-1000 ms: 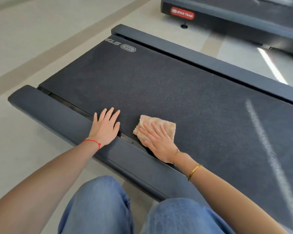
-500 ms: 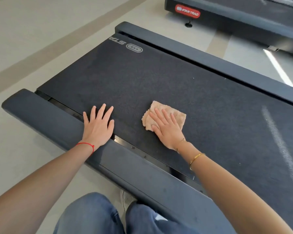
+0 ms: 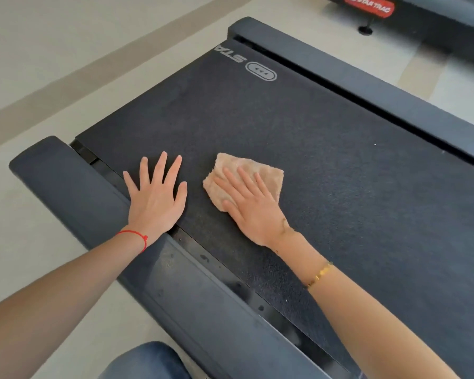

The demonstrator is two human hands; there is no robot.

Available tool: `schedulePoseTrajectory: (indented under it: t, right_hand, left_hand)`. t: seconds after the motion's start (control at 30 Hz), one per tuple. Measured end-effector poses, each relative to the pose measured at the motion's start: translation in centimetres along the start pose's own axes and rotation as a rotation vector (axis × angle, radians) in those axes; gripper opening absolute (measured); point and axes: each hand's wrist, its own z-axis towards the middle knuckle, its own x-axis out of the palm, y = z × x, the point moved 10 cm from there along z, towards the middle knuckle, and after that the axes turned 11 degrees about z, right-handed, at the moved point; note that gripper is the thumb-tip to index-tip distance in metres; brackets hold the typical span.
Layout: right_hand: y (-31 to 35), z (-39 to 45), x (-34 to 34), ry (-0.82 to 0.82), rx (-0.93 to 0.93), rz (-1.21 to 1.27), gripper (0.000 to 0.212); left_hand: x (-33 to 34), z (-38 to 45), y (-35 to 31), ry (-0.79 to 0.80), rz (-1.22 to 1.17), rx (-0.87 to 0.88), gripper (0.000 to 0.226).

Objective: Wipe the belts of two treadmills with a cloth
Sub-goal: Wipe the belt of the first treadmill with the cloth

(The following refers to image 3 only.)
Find beige cleaning cloth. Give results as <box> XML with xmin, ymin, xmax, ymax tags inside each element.
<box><xmin>202</xmin><ymin>152</ymin><xmax>285</xmax><ymax>213</ymax></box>

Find gold bangle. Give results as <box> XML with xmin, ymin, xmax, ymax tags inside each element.
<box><xmin>304</xmin><ymin>261</ymin><xmax>334</xmax><ymax>291</ymax></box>

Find person's right hand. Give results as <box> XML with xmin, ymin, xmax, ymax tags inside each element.
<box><xmin>213</xmin><ymin>166</ymin><xmax>295</xmax><ymax>250</ymax></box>

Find person's left forearm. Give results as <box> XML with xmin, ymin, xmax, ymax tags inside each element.
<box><xmin>0</xmin><ymin>231</ymin><xmax>147</xmax><ymax>379</ymax></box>

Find red string bracelet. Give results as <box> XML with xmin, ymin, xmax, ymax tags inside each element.
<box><xmin>116</xmin><ymin>229</ymin><xmax>149</xmax><ymax>253</ymax></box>

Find person's left hand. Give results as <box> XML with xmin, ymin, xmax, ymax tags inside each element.
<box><xmin>122</xmin><ymin>151</ymin><xmax>189</xmax><ymax>244</ymax></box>

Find person's blue jeans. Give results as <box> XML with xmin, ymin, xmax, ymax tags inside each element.
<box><xmin>98</xmin><ymin>341</ymin><xmax>192</xmax><ymax>379</ymax></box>

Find person's right forearm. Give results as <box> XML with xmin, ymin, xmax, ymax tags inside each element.
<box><xmin>274</xmin><ymin>231</ymin><xmax>461</xmax><ymax>379</ymax></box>

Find black treadmill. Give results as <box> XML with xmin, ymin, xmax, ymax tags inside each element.
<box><xmin>8</xmin><ymin>16</ymin><xmax>474</xmax><ymax>379</ymax></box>
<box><xmin>323</xmin><ymin>0</ymin><xmax>474</xmax><ymax>69</ymax></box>

